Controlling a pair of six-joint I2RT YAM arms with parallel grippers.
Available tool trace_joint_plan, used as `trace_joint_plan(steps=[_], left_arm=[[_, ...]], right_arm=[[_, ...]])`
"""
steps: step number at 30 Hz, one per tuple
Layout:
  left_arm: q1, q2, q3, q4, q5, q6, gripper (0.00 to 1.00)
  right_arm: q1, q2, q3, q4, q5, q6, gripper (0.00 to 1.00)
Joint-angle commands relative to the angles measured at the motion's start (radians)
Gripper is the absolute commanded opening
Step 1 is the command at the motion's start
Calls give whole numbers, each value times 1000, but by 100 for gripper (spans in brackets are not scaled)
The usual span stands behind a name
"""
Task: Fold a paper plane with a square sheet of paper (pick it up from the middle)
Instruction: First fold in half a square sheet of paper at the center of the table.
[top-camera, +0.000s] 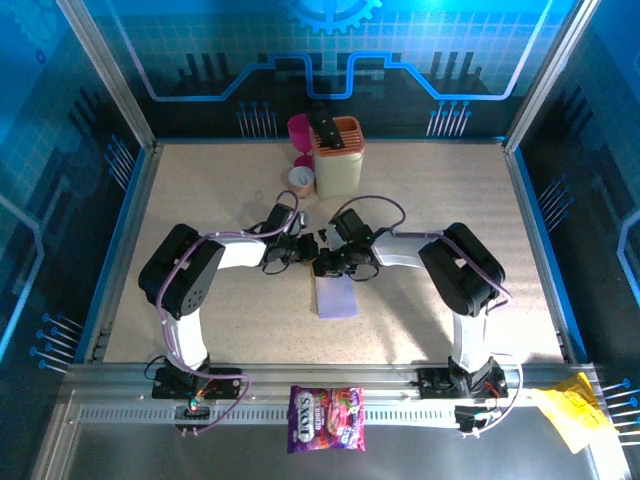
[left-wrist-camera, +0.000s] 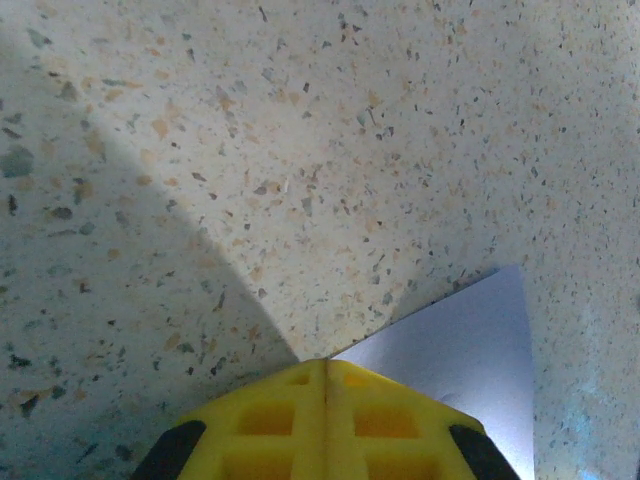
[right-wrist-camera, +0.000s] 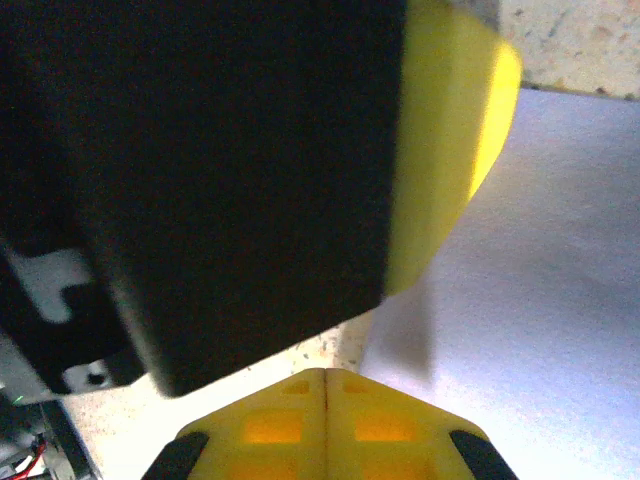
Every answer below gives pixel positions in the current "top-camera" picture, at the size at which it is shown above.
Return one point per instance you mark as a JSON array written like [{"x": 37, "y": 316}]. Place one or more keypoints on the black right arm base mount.
[{"x": 435, "y": 382}]

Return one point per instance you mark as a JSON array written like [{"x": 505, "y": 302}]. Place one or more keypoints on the yellow plastic bag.
[{"x": 575, "y": 410}]

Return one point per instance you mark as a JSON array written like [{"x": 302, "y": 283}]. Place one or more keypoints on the pink plastic goblet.
[{"x": 299, "y": 132}]

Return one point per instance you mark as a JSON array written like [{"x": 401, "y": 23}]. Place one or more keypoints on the aluminium frame post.
[
  {"x": 107, "y": 75},
  {"x": 550, "y": 70}
]

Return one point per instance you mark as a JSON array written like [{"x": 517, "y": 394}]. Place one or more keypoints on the purple candy bag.
[{"x": 325, "y": 420}]

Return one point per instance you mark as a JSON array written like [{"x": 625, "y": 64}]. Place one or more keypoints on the beige knife block orange lid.
[{"x": 339, "y": 172}]

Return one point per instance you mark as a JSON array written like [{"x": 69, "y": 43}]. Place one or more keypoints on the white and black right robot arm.
[{"x": 400, "y": 252}]

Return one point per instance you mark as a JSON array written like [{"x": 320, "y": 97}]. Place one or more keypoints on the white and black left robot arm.
[{"x": 240, "y": 252}]

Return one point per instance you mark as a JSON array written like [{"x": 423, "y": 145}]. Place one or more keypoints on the lavender paper sheet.
[{"x": 337, "y": 300}]

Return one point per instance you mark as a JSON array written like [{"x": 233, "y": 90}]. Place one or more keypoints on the aluminium table rail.
[{"x": 325, "y": 374}]

